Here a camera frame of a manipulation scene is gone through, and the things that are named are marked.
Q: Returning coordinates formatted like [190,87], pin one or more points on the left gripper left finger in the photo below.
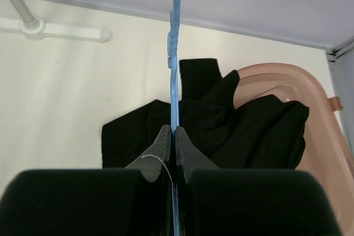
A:
[154,161]

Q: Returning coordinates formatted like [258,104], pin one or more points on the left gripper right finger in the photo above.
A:
[189,158]

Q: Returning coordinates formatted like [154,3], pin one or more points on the black shirt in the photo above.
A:
[264,133]

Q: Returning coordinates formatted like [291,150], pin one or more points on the light blue wire hanger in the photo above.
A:
[175,16]

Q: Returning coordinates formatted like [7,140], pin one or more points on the pink plastic basin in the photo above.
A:
[327,156]

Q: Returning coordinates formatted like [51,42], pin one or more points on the grey clothes rack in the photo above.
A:
[37,29]

